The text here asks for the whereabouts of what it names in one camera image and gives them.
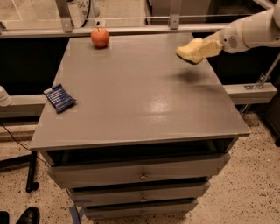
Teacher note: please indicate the metal bracket clamp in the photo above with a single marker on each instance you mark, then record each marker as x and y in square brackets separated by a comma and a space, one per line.
[263, 77]

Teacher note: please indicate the middle grey drawer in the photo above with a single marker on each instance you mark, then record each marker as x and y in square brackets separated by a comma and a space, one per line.
[145, 194]

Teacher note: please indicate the bottom grey drawer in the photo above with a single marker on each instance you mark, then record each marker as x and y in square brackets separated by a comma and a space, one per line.
[140, 209]

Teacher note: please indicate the grey drawer cabinet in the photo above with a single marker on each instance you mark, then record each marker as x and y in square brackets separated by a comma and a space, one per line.
[136, 100]

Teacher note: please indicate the black shoe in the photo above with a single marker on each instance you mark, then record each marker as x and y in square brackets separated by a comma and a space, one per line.
[30, 216]

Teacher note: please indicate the grey metal railing frame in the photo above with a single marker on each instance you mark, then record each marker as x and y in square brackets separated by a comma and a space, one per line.
[27, 19]

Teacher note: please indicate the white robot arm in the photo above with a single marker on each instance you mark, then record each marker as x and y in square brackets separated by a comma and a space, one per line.
[260, 29]

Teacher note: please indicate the top grey drawer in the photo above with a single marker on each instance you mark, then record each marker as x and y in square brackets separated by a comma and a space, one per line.
[138, 171]

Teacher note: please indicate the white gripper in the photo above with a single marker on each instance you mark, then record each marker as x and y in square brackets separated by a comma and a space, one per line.
[230, 41]

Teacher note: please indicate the grey drawer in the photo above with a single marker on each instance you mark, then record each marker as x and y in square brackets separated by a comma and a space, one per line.
[138, 171]
[140, 209]
[145, 194]

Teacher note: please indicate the yellow sponge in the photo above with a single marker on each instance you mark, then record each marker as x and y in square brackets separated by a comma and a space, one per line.
[192, 51]

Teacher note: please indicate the red apple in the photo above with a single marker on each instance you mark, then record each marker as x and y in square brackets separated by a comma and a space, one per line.
[100, 37]

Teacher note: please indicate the white cylindrical object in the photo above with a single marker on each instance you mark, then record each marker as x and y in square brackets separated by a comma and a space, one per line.
[5, 99]

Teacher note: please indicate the blue snack packet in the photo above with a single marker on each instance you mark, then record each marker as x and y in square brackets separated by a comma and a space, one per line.
[59, 98]

